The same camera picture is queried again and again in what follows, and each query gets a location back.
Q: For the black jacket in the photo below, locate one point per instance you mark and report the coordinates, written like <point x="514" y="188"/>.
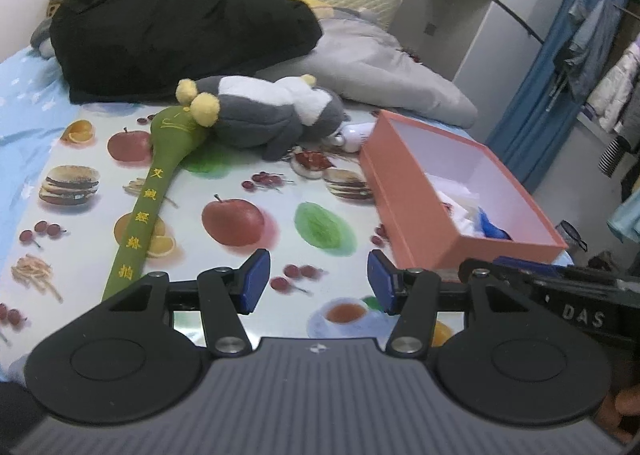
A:
<point x="175" y="30"/>

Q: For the hanging light blue garment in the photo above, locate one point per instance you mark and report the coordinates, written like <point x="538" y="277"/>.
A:
<point x="625" y="220"/>

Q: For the pink cardboard box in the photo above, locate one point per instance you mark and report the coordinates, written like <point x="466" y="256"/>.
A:
<point x="415" y="215"/>

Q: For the person's right hand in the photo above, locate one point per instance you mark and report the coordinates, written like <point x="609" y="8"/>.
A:
<point x="625" y="410"/>

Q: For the grey quilt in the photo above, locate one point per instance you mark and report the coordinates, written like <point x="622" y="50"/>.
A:
<point x="390" y="70"/>

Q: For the blue plastic packet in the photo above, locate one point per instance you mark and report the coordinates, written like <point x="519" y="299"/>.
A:
<point x="492" y="227"/>

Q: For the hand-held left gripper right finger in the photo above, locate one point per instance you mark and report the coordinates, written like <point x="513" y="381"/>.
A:
<point x="380" y="280"/>

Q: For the grey penguin plush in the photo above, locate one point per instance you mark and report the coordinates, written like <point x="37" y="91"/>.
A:
<point x="270" y="110"/>

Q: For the hanging striped garment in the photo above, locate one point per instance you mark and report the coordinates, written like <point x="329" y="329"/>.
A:
<point x="614" y="155"/>

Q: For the hanging white puffy jacket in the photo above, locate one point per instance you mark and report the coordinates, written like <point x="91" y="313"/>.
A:
<point x="617" y="90"/>

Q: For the yellow patterned pillow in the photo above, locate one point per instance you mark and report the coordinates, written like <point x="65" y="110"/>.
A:
<point x="310" y="2"/>

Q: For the white wardrobe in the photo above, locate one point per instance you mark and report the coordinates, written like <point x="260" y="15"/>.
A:
<point x="450" y="25"/>

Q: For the blue curtain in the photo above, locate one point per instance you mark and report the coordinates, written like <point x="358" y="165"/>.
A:
<point x="530" y="100"/>

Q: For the hanging grey denim garment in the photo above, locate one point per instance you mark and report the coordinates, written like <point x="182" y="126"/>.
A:
<point x="585" y="45"/>

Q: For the light blue bed sheet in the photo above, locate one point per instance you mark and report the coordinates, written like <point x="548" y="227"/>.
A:
<point x="25" y="100"/>

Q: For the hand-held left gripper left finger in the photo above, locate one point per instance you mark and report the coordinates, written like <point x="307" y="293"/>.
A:
<point x="255" y="280"/>

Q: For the grey cloth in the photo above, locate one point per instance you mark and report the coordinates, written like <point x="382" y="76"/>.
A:
<point x="42" y="37"/>

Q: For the black floor item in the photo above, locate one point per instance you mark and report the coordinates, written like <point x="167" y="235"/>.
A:
<point x="570" y="235"/>

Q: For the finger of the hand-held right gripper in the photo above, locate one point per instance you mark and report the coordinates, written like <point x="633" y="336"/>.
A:
<point x="530" y="269"/>

